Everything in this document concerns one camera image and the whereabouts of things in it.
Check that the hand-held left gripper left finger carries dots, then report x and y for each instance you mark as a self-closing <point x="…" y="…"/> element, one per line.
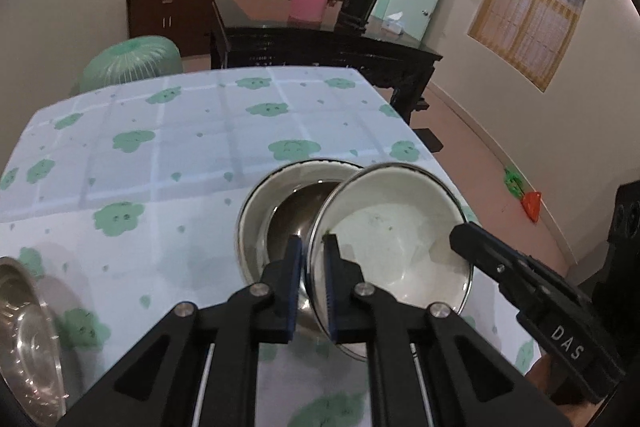
<point x="295" y="277"/>

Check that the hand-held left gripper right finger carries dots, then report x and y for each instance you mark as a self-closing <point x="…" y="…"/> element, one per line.
<point x="330" y="287"/>

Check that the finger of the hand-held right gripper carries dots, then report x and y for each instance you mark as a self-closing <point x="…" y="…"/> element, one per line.
<point x="495" y="257"/>

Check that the large stainless steel bowl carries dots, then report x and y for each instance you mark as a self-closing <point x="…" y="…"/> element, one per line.
<point x="290" y="212"/>

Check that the large white enamel bowl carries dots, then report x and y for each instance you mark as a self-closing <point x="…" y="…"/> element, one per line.
<point x="390" y="247"/>

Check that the orange toy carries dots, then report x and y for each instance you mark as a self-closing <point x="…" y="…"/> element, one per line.
<point x="531" y="207"/>

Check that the green toy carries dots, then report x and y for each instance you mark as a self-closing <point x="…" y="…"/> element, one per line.
<point x="513" y="182"/>

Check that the blue green printed tablecloth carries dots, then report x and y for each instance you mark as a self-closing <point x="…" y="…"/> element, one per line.
<point x="150" y="147"/>

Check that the dark wooden table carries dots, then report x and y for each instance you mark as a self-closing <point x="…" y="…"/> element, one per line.
<point x="310" y="47"/>

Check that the curtained window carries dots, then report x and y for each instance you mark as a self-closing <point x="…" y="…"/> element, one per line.
<point x="530" y="17"/>

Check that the white tissue box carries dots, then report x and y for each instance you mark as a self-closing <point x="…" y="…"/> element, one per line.
<point x="393" y="23"/>

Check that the green striped bag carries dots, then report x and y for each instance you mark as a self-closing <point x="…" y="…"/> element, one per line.
<point x="130" y="62"/>

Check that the small stainless steel bowl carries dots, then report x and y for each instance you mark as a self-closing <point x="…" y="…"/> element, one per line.
<point x="30" y="337"/>

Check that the brown wooden sideboard cabinet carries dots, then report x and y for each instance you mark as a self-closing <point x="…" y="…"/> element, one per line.
<point x="165" y="14"/>

